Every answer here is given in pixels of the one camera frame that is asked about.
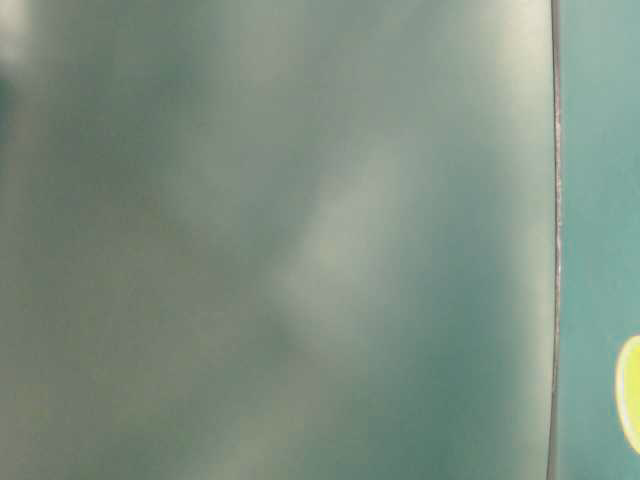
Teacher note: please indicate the yellow round object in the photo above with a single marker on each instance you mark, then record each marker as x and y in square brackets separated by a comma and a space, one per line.
[627, 391]

